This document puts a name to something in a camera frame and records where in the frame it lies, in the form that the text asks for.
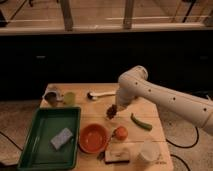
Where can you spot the metal cup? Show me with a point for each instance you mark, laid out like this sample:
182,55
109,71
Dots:
52,94

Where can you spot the green pepper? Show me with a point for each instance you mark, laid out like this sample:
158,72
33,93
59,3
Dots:
141,124

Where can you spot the orange fruit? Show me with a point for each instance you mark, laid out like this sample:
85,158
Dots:
121,133

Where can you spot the white handled brush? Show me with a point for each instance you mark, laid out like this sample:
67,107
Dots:
95,95

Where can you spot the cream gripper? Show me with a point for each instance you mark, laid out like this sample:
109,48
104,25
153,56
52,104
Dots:
120,108

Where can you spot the purple grape bunch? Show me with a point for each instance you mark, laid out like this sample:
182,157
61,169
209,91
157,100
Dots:
111,112

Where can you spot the tan box with dark base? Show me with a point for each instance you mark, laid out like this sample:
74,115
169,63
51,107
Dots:
117,156

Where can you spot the blue grey sponge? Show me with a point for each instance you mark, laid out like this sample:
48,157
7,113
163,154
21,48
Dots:
61,138

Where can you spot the green cup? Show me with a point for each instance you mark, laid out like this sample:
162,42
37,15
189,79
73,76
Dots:
69,98

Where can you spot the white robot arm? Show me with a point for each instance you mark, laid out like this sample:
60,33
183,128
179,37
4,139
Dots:
133,83

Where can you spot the metal spoon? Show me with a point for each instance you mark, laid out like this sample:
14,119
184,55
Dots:
112,135

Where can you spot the green plastic tray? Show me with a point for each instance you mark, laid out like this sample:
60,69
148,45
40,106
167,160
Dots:
39,154

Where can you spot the red orange bowl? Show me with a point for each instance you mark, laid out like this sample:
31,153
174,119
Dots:
93,138

